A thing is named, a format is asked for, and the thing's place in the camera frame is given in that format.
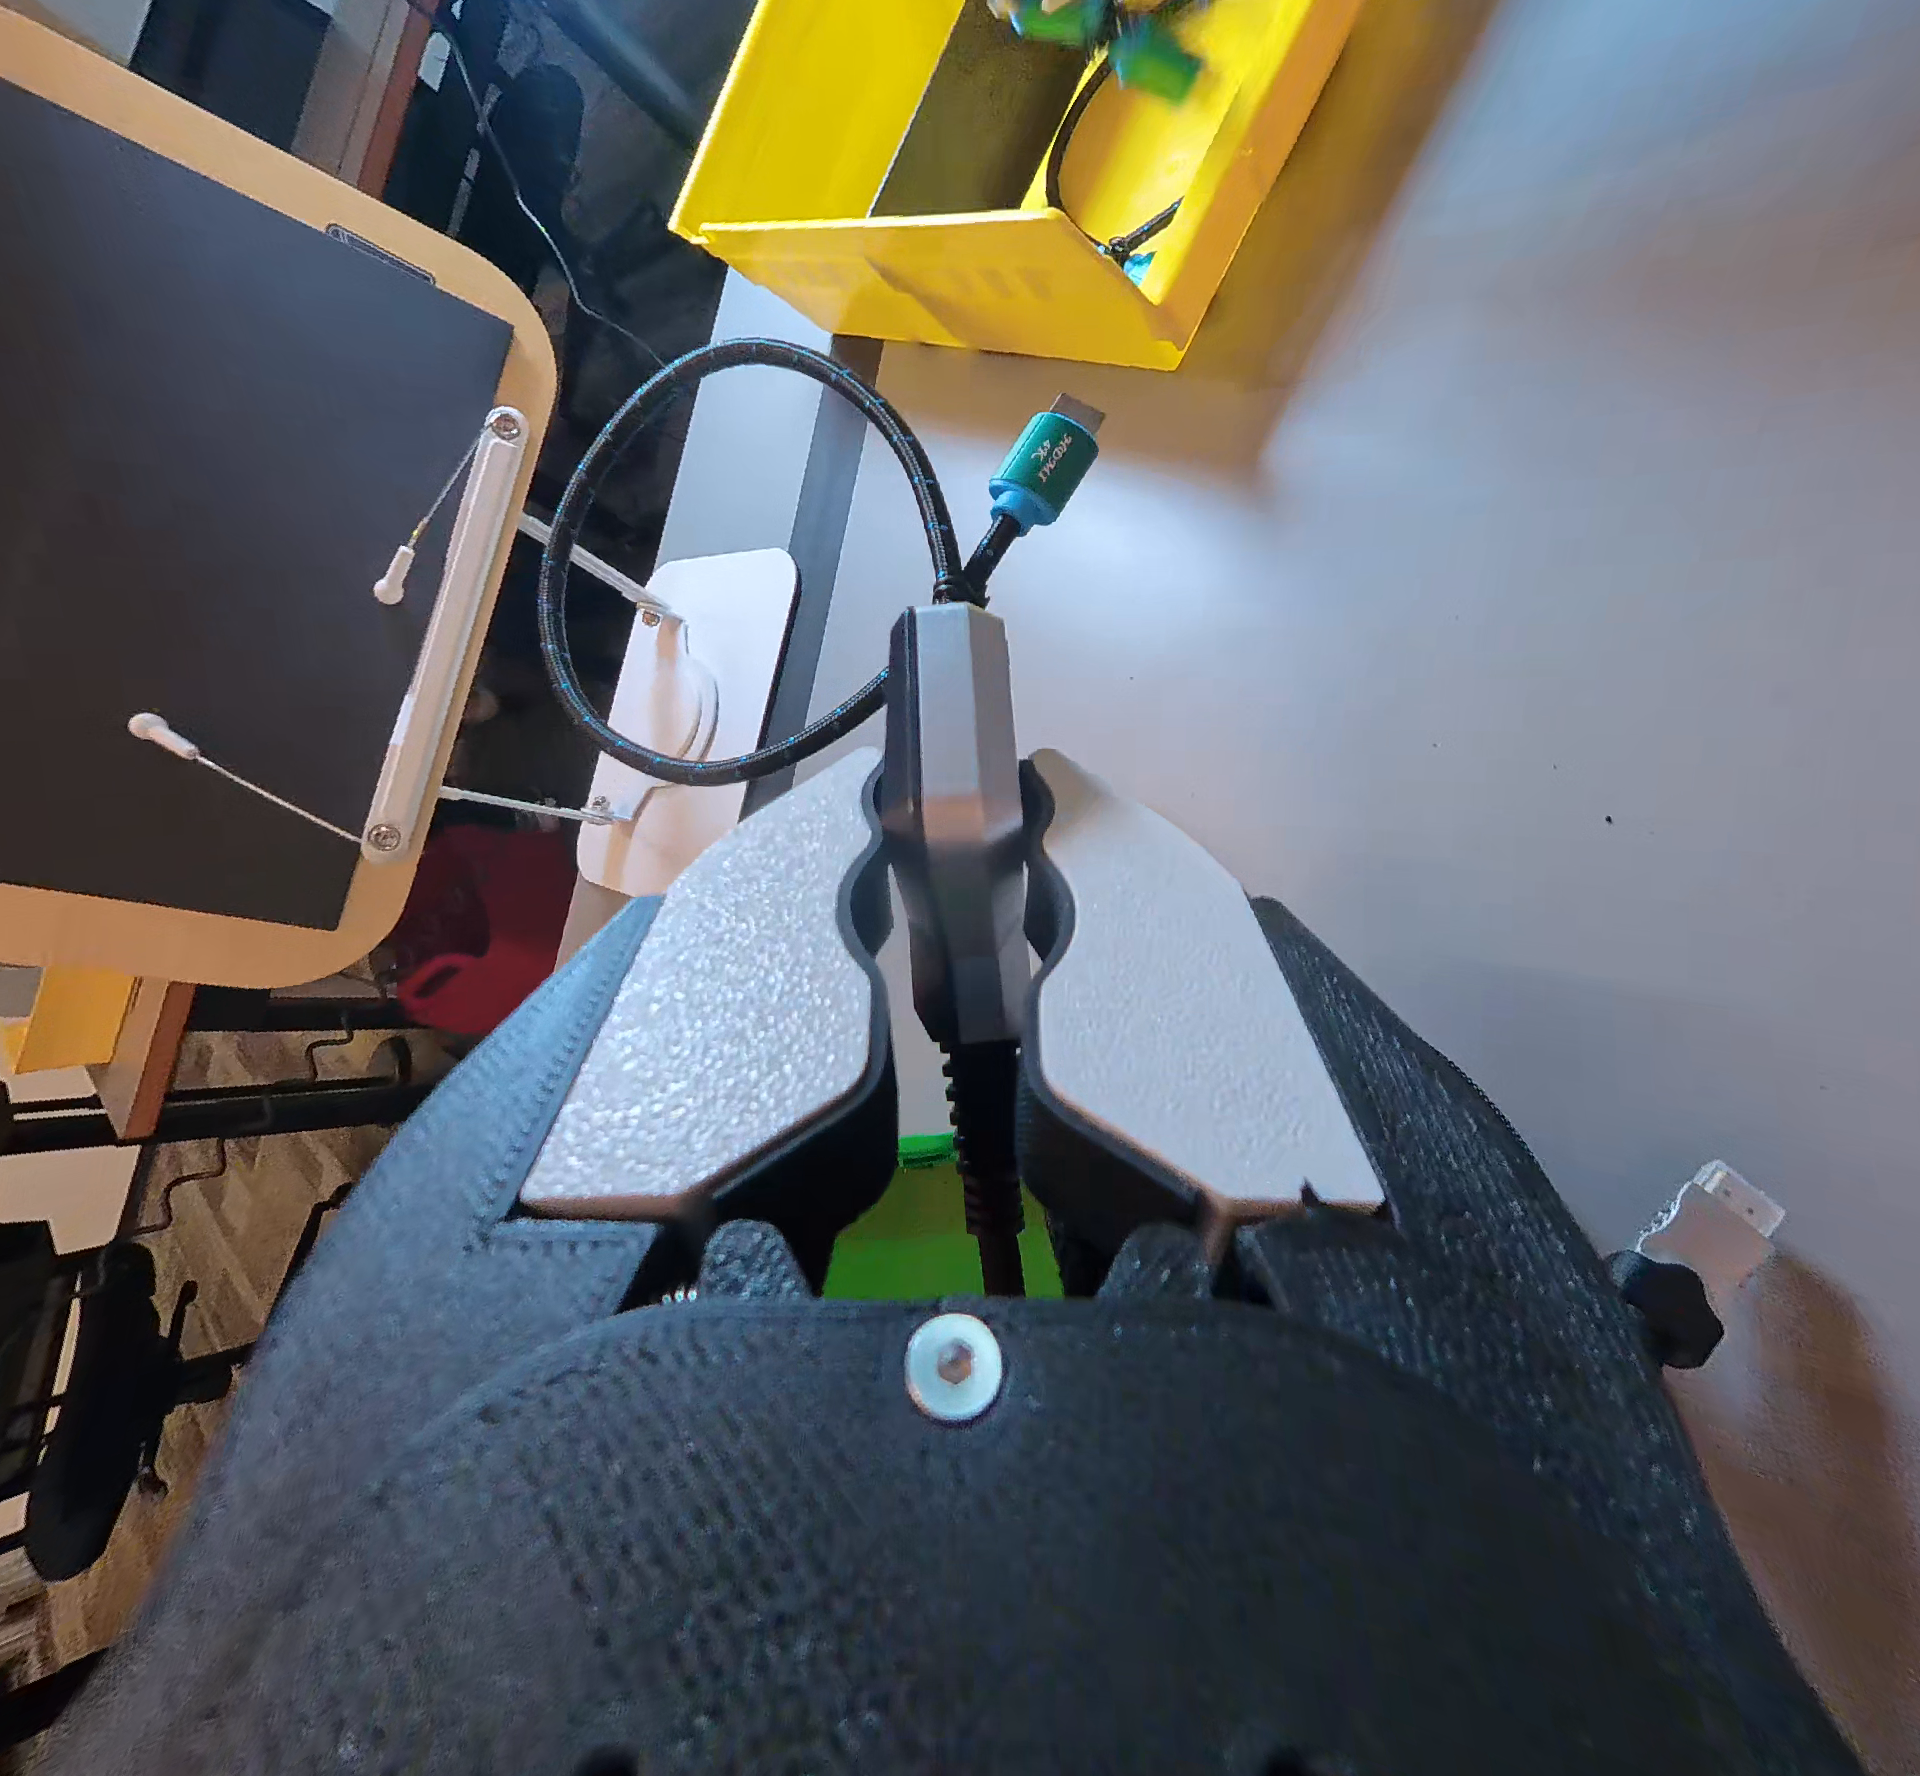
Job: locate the green plastic bin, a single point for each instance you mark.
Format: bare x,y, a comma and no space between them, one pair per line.
885,1258

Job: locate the red bag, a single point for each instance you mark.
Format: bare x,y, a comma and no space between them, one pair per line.
480,921

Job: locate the white board stand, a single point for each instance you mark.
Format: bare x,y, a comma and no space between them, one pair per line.
690,696

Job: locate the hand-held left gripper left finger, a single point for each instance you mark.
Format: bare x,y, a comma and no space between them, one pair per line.
720,1041

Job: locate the small yellow holder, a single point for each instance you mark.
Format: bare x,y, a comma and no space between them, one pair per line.
69,1019

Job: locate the white clamp with black knob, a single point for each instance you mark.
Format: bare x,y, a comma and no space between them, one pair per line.
1719,1220

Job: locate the black office chair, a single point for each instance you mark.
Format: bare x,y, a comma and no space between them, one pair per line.
91,1416

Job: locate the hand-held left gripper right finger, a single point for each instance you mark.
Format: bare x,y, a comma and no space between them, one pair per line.
1184,1041

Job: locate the black bin divider sheet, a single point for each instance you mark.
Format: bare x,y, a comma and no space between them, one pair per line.
975,127

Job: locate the black board with wooden frame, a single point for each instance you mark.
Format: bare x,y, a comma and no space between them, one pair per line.
225,501

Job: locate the wooden top desk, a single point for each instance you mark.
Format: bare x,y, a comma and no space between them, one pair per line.
158,1056

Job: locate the yellow plastic bin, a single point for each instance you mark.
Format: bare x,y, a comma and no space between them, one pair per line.
931,277

